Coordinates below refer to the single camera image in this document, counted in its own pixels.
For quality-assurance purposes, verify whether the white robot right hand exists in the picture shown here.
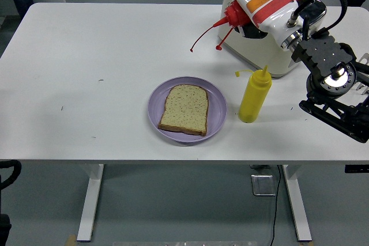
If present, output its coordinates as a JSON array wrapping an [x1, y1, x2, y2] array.
[[235, 0, 305, 48]]

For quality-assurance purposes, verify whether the red squeeze bottle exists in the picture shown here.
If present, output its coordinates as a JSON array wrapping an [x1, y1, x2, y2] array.
[[190, 0, 308, 54]]

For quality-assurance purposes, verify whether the slice of bread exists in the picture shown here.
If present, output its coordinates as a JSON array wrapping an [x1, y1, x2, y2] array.
[[157, 84, 209, 137]]

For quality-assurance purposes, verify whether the cream and chrome toaster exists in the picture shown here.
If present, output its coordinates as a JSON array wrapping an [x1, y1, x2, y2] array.
[[217, 0, 328, 79]]

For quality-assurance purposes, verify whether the yellow squeeze bottle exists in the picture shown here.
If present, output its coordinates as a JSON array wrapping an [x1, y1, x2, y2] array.
[[235, 65, 273, 123]]

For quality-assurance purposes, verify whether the purple round plate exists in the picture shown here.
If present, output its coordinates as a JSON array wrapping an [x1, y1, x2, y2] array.
[[148, 76, 228, 143]]

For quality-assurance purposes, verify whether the metal floor socket plate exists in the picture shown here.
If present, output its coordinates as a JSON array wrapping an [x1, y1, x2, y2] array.
[[250, 173, 277, 197]]

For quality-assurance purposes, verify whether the black table control box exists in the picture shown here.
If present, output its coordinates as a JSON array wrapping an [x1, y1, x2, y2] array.
[[344, 164, 369, 173]]

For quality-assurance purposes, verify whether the white table leg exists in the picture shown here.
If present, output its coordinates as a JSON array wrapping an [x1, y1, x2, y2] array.
[[77, 164, 105, 243], [281, 164, 313, 242]]

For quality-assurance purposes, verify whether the black cable under table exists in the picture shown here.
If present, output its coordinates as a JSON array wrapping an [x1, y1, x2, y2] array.
[[269, 165, 282, 246]]

